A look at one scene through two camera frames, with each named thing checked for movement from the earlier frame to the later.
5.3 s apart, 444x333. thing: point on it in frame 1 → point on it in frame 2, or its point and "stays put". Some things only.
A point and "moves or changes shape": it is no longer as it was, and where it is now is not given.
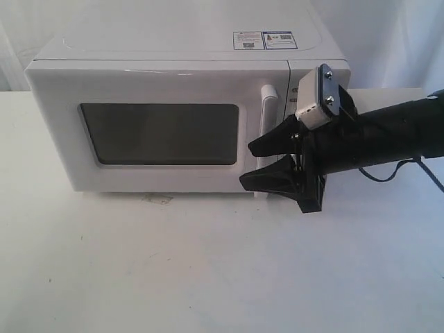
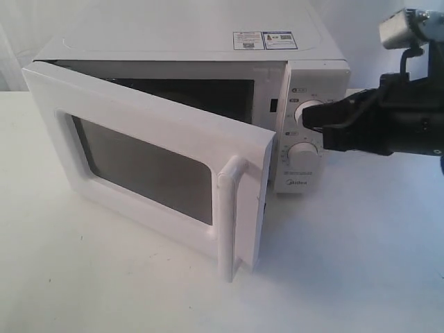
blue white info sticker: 279,39 stays put
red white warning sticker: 248,40 stays put
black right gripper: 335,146 → 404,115
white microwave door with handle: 168,125 moves or changes shape
